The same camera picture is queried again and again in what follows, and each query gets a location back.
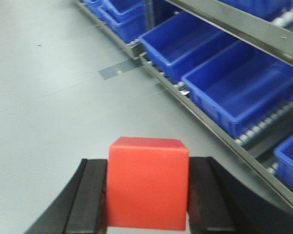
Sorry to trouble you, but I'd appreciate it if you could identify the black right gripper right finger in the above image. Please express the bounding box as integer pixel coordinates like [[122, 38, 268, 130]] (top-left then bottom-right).
[[188, 156, 293, 234]]

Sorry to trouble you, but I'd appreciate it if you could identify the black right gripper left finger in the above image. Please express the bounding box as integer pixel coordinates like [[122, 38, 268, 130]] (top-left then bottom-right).
[[26, 159, 107, 234]]

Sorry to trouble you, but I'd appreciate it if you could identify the red foam cube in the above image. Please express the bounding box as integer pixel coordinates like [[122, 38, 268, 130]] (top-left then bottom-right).
[[106, 136, 189, 231]]

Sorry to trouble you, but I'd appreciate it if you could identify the blue bin lower shelf near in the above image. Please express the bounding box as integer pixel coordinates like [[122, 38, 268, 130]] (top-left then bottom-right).
[[182, 41, 293, 138]]

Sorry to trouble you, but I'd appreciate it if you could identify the blue bin shelf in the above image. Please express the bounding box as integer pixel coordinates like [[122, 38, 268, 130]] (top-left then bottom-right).
[[182, 41, 293, 138], [140, 11, 237, 83]]

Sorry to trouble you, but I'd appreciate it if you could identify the blue bin lower shelf middle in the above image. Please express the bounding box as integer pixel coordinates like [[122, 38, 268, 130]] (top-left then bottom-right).
[[140, 11, 237, 83]]

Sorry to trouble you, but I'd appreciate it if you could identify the blue bin lower right corner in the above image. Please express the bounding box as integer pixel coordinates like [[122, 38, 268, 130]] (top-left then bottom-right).
[[273, 134, 293, 189]]

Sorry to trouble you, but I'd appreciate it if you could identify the small blue bin far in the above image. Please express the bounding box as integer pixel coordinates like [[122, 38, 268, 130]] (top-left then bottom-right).
[[84, 0, 147, 43]]

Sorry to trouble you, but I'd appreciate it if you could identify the grey lower shelf rail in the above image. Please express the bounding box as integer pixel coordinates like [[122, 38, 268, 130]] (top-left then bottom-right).
[[76, 0, 293, 210]]

